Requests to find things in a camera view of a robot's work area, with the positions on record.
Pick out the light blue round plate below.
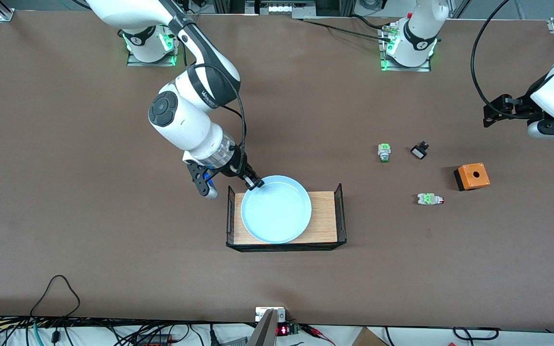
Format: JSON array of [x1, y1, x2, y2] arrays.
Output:
[[240, 175, 313, 245]]

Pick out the wooden tray black mesh sides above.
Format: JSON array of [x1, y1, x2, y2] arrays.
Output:
[[226, 183, 347, 253]]

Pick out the white mounting block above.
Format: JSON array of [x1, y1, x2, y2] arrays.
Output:
[[255, 307, 286, 322]]

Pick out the red black clip leads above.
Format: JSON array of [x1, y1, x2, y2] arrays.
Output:
[[301, 324, 336, 346]]

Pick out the grey box with white light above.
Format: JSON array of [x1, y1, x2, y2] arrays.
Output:
[[245, 0, 316, 19]]

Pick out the brown cardboard box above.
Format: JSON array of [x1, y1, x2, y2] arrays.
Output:
[[352, 327, 389, 346]]

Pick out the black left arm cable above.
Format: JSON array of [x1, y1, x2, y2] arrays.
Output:
[[470, 0, 532, 111]]

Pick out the orange button enclosure box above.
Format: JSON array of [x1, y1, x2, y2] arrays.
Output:
[[453, 162, 491, 192]]

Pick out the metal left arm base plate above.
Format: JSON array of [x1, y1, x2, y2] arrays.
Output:
[[380, 24, 432, 73]]

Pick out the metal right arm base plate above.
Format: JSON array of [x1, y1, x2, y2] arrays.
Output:
[[127, 22, 181, 67]]

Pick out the long black table cable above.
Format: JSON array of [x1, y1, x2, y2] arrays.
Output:
[[292, 14, 395, 41]]

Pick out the black looped thin cable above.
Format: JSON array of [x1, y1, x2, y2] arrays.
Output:
[[29, 275, 81, 320]]

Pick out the black cable loop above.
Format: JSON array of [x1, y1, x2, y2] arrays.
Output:
[[453, 326, 500, 341]]

